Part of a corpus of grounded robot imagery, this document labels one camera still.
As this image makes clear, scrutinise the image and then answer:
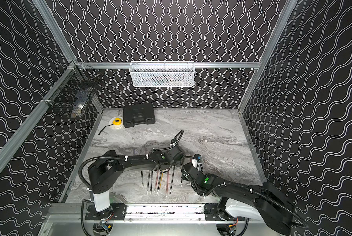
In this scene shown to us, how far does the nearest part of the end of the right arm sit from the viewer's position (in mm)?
611

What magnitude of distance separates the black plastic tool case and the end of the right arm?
560mm

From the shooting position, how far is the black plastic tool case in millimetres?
1088
